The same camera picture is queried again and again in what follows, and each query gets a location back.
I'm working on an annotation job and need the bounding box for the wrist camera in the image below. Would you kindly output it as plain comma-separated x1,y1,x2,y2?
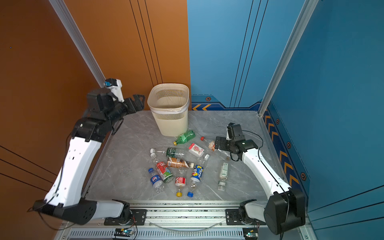
105,78,124,102
227,123,243,141

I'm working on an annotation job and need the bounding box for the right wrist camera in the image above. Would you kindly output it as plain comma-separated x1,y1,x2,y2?
227,123,243,141

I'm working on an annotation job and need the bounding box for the clear bottle green white label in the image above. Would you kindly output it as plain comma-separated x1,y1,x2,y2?
218,163,229,192

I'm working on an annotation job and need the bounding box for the pepsi bottle blue cap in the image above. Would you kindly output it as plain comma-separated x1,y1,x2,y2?
148,168,165,193
187,165,204,198

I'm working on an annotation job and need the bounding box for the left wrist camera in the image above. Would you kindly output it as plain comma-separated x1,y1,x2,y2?
105,78,124,102

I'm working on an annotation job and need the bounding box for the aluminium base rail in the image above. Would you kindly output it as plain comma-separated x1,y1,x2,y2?
55,201,317,240

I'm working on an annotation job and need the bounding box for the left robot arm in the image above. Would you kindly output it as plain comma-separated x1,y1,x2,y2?
31,88,145,225

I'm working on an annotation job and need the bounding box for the red label bottle yellow cap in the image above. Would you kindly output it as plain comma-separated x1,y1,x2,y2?
175,169,187,198

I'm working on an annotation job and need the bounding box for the right aluminium frame post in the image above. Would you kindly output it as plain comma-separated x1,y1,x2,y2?
258,0,319,117

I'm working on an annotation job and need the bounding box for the clear bottle red cap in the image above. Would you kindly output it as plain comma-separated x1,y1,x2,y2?
200,137,230,161

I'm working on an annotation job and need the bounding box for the left aluminium frame post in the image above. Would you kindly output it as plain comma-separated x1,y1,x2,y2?
49,0,105,88

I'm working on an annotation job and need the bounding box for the white red juice carton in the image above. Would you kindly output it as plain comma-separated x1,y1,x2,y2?
189,143,205,158

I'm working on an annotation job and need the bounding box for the aluminium frame post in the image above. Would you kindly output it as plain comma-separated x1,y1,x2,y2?
258,0,319,117
49,0,105,88

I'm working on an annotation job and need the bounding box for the small green bottle yellow cap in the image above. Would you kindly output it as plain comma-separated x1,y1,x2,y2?
174,130,196,146

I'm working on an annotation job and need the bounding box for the brown label bottle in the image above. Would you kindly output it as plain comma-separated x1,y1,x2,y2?
167,157,195,169

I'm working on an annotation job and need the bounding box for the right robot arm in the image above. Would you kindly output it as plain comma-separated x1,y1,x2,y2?
215,137,306,235

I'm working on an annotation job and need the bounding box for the clear bottle white cap centre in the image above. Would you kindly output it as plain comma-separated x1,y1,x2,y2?
198,154,210,166

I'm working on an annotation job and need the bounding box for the red green label bottle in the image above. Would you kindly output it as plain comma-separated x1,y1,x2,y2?
156,162,174,183

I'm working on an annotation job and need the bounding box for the clear bottle dark green label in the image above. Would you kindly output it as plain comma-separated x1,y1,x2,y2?
150,147,188,158

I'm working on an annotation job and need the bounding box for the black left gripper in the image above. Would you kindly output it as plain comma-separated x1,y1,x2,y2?
106,95,144,130

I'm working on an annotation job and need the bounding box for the clear crushed bottle white cap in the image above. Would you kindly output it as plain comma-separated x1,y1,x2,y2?
150,153,161,165

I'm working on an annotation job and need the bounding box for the cream slatted waste bin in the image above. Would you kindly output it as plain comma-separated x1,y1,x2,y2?
148,83,190,137

